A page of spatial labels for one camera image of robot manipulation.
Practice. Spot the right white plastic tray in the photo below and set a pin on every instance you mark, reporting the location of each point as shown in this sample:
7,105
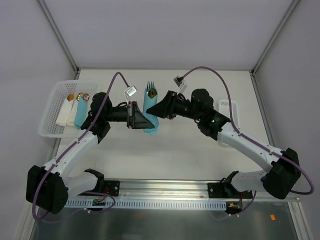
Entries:
224,109

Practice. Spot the white slotted cable duct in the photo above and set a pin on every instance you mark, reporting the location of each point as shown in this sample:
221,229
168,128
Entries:
148,204

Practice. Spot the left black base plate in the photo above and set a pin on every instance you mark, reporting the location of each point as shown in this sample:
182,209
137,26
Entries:
110,187

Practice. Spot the right aluminium frame post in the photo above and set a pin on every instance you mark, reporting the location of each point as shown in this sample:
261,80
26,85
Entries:
276,33

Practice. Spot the middle white rolled napkin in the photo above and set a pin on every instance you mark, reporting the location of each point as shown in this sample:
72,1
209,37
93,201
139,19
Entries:
72,115

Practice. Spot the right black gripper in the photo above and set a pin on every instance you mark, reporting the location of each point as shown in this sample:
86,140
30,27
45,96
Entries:
170,105

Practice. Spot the orange utensil tip in basket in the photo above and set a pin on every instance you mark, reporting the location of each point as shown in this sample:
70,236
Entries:
70,97

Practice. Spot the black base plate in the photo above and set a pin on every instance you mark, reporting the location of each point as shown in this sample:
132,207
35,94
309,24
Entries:
219,190
110,187

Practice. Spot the left white rolled napkin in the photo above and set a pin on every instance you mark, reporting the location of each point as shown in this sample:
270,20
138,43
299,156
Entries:
64,112

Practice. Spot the gold spoon in basket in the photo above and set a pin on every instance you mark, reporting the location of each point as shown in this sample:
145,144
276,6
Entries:
79,95

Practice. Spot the left aluminium frame post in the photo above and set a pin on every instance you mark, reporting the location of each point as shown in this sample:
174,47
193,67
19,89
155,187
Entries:
57,34

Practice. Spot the gold spoon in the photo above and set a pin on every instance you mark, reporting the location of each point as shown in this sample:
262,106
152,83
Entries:
79,95
152,93

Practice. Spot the silver fork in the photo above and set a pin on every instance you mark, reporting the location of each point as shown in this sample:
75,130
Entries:
150,85

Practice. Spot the rolled blue napkin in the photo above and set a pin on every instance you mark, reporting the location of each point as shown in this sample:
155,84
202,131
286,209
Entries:
80,115

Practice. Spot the aluminium frame post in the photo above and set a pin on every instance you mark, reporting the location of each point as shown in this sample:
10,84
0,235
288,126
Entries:
276,33
57,34

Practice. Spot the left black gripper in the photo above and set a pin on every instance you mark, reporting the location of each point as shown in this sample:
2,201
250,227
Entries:
131,115

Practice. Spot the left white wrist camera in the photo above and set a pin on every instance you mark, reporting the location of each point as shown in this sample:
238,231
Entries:
129,92

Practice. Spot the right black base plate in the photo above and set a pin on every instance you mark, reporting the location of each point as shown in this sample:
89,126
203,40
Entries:
219,190

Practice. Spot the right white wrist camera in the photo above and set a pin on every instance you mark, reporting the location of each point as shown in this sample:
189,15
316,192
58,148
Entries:
181,84

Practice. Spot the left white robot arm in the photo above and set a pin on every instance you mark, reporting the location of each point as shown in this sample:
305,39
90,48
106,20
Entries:
50,186

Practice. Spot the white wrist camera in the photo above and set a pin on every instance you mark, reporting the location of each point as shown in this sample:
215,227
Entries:
129,92
181,84

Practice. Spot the white rolled napkin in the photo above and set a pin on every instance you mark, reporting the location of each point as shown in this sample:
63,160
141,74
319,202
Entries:
72,115
64,112

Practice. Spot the aluminium mounting rail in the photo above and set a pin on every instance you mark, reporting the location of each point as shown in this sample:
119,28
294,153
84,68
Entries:
156,189

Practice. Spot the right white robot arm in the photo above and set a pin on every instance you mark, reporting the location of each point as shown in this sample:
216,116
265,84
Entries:
278,172

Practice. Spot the left white plastic basket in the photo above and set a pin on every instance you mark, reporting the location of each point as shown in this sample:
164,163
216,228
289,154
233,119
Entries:
48,126

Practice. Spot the orange sticker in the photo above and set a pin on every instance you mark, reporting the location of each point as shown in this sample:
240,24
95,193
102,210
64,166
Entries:
273,218

